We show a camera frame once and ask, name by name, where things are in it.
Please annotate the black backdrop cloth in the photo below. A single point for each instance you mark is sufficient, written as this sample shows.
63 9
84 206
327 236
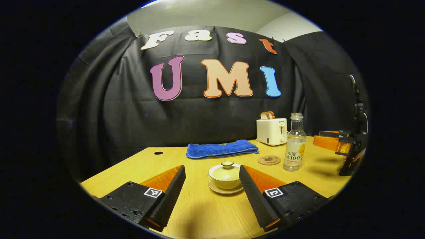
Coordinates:
132 116

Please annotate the yellow ceramic saucer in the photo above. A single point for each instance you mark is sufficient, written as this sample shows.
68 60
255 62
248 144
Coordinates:
219 191

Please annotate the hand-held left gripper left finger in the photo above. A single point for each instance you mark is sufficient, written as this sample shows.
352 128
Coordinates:
172 192

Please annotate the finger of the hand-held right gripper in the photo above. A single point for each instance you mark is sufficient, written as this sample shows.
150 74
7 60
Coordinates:
332 133
327 143

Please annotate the white toaster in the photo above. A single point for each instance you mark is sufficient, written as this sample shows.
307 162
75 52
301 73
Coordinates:
270 132

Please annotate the yellow teacup lid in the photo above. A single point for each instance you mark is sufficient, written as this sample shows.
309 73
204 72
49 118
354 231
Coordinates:
227 171

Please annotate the round cork coaster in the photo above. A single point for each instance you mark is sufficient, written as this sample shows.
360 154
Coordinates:
269 160

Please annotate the toasted bread slice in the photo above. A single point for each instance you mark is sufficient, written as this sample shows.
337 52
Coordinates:
271 115
264 116

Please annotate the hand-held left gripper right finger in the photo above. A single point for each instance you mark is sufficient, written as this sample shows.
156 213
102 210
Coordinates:
254 196

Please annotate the yellow ceramic teacup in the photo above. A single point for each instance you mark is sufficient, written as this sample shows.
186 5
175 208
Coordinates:
225 183

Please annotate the folded blue towel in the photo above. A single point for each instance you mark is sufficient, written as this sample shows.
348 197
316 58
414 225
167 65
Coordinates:
219 148

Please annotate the clear plastic water bottle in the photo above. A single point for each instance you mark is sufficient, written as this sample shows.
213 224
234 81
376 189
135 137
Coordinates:
294 149

